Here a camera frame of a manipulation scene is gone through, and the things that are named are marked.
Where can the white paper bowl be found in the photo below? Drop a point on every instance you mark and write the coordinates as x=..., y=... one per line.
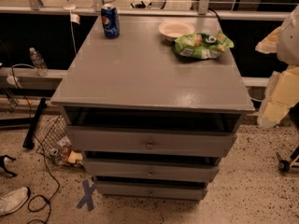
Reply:
x=172, y=30

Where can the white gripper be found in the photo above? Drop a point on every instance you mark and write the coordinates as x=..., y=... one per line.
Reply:
x=290, y=44

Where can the blue tape cross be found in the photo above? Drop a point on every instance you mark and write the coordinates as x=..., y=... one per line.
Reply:
x=87, y=198

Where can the blue pepsi can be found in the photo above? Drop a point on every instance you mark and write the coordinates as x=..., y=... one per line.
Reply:
x=110, y=21

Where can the green chip bag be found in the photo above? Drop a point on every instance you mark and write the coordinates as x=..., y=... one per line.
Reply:
x=202, y=46

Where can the clear plastic water bottle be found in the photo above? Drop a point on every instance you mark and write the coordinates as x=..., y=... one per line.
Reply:
x=38, y=62

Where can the wire mesh trash basket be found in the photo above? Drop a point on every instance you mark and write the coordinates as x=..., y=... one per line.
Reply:
x=56, y=146

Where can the grey bottom drawer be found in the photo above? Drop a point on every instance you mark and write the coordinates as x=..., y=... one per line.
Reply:
x=151, y=191

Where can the black bar stand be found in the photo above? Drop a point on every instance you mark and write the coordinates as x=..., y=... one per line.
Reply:
x=28, y=141

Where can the grey top drawer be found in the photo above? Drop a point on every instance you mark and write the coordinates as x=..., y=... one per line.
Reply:
x=142, y=142

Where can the grey drawer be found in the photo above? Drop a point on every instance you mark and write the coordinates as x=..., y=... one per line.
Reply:
x=150, y=170
x=142, y=142
x=151, y=191

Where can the white sneaker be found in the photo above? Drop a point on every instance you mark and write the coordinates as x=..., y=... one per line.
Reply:
x=13, y=200

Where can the grey drawer cabinet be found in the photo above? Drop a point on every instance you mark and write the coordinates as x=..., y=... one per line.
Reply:
x=135, y=82

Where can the black caster wheel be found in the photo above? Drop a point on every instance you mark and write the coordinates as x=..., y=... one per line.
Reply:
x=284, y=166

